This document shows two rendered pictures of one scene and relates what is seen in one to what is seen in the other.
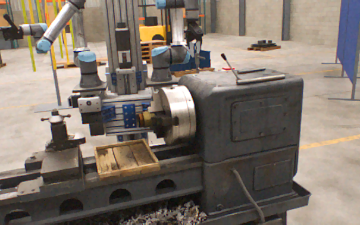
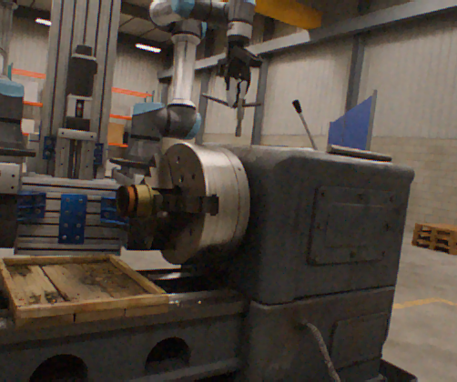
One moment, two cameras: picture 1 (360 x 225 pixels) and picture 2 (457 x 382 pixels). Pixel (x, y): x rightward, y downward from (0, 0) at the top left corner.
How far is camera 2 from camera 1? 0.74 m
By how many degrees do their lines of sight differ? 22
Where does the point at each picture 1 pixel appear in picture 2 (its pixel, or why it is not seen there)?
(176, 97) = (215, 159)
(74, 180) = not seen: outside the picture
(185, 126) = (230, 219)
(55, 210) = not seen: outside the picture
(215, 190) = (267, 367)
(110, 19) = (65, 38)
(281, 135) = (377, 265)
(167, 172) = (177, 322)
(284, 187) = (370, 366)
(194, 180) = (227, 344)
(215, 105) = (294, 181)
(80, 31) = not seen: outside the picture
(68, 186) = not seen: outside the picture
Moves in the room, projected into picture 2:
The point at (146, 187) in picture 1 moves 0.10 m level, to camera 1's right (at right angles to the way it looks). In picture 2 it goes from (127, 354) to (173, 353)
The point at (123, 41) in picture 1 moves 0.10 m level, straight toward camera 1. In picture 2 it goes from (83, 78) to (86, 75)
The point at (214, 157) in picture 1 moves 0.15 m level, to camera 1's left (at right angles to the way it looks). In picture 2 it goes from (279, 292) to (219, 291)
